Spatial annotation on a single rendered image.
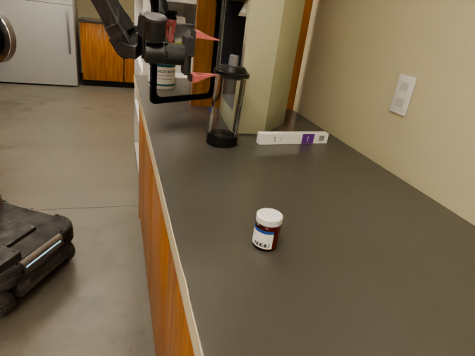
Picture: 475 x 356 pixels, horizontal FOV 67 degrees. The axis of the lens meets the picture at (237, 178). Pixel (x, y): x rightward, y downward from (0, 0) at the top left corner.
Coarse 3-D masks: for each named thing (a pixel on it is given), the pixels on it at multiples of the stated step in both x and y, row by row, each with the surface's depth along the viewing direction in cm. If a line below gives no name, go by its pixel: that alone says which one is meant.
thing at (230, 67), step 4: (232, 56) 104; (236, 56) 104; (232, 60) 105; (236, 60) 105; (220, 64) 106; (224, 64) 106; (228, 64) 106; (232, 64) 105; (236, 64) 105; (220, 68) 104; (224, 68) 103; (228, 68) 103; (232, 68) 103; (236, 68) 103; (240, 68) 104; (244, 68) 106; (232, 72) 103; (236, 72) 103; (240, 72) 104; (244, 72) 105
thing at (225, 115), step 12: (228, 72) 102; (216, 84) 106; (228, 84) 104; (240, 84) 105; (216, 96) 107; (228, 96) 106; (240, 96) 107; (216, 108) 108; (228, 108) 107; (240, 108) 110; (216, 120) 109; (228, 120) 109; (216, 132) 110; (228, 132) 110
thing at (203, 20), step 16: (160, 0) 117; (176, 0) 121; (192, 0) 126; (208, 0) 131; (176, 16) 124; (192, 16) 128; (208, 16) 133; (176, 32) 126; (208, 32) 136; (208, 48) 139; (160, 64) 126; (192, 64) 136; (208, 64) 142; (160, 80) 129; (176, 80) 134; (208, 80) 145; (160, 96) 131
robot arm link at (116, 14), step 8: (96, 0) 92; (104, 0) 91; (112, 0) 92; (96, 8) 93; (104, 8) 92; (112, 8) 92; (120, 8) 94; (104, 16) 94; (112, 16) 93; (120, 16) 94; (128, 16) 97; (104, 24) 95; (112, 24) 94; (120, 24) 94; (128, 24) 96; (112, 32) 95; (120, 32) 95; (128, 32) 99; (112, 40) 97; (120, 40) 96; (128, 40) 95; (120, 56) 99
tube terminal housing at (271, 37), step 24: (240, 0) 134; (264, 0) 110; (288, 0) 115; (264, 24) 113; (288, 24) 120; (264, 48) 117; (288, 48) 127; (264, 72) 120; (288, 72) 134; (264, 96) 124; (240, 120) 125; (264, 120) 128
